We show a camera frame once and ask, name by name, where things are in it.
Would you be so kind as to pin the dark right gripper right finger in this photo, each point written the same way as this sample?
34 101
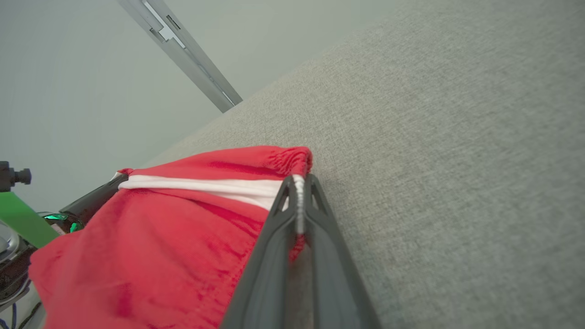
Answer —
333 283

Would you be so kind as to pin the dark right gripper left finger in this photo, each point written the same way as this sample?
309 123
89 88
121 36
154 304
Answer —
265 283

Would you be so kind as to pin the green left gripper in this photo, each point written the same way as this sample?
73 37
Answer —
23 217

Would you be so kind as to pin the grey metal post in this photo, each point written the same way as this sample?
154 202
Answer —
187 55

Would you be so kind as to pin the red shorts white trim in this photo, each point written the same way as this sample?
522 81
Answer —
160 251

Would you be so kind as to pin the grey fabric sofa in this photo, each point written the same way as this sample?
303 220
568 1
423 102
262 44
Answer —
434 160

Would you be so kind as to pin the teal left camera plug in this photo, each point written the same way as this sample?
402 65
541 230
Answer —
61 221

